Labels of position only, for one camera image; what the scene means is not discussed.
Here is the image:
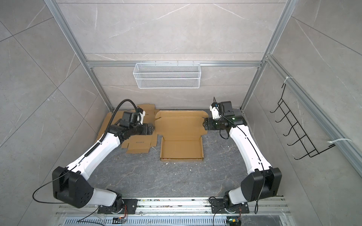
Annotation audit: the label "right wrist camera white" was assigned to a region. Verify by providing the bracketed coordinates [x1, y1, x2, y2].
[209, 103, 221, 120]

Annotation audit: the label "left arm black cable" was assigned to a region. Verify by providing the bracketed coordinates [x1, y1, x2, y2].
[32, 98, 139, 204]

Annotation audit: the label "white wire mesh basket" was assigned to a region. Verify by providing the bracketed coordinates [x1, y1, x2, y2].
[133, 63, 202, 89]

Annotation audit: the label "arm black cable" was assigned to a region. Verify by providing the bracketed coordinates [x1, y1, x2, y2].
[212, 96, 266, 215]
[32, 98, 139, 204]

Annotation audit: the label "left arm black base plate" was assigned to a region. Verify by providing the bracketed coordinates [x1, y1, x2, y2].
[97, 199, 138, 214]

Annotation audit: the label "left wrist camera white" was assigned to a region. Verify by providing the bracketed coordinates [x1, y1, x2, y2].
[137, 107, 146, 125]

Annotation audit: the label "black wire hook rack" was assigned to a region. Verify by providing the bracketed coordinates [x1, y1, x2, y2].
[270, 84, 336, 160]

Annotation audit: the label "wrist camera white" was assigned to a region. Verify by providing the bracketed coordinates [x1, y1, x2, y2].
[209, 103, 221, 120]
[137, 107, 146, 125]

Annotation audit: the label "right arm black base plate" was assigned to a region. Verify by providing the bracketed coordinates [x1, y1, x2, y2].
[208, 196, 250, 214]

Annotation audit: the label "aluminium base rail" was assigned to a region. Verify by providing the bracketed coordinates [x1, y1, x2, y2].
[50, 196, 295, 226]

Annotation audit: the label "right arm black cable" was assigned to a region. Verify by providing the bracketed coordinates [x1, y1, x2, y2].
[212, 96, 266, 215]

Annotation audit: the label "brown cardboard box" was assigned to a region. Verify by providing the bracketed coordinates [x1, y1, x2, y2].
[95, 104, 160, 153]
[155, 111, 208, 162]

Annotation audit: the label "aluminium frame profiles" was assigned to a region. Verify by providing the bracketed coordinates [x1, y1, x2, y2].
[45, 1, 362, 174]

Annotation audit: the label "white zip tie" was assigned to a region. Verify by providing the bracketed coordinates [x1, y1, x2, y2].
[327, 138, 352, 144]

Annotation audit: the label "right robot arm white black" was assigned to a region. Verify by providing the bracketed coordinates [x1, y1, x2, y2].
[203, 99, 282, 209]

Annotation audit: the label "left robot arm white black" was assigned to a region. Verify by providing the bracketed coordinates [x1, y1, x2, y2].
[52, 108, 153, 212]

